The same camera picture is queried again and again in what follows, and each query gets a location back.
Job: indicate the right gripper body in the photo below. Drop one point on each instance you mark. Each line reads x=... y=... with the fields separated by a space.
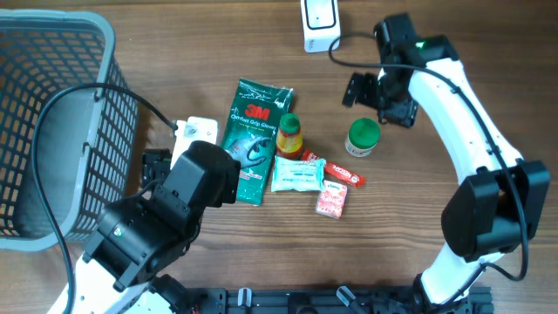
x=394 y=104

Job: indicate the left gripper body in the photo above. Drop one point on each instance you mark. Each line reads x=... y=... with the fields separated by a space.
x=156 y=165

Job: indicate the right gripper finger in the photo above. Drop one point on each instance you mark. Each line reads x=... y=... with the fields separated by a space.
x=353 y=89
x=368 y=95

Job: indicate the green lid jar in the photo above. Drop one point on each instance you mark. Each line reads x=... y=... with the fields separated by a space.
x=362 y=137

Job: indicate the sriracha bottle green cap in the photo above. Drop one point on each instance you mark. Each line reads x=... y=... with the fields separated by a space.
x=289 y=140

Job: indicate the red sachet pack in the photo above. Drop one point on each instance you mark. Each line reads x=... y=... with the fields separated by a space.
x=341 y=173

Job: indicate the green 3M gloves packet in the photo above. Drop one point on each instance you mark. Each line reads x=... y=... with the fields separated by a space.
x=250 y=134

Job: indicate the mint green wipes packet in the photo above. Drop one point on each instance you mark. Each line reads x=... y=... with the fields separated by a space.
x=298 y=175

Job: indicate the red white tissue packet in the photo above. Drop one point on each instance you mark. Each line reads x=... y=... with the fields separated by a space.
x=330 y=201

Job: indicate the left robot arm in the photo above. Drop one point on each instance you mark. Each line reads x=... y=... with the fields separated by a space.
x=137 y=237

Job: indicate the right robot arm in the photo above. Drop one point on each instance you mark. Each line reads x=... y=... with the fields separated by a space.
x=493 y=215

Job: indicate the white barcode scanner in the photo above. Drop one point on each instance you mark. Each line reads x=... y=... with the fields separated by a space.
x=321 y=24

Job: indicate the grey plastic mesh basket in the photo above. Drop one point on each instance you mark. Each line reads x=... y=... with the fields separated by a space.
x=67 y=129

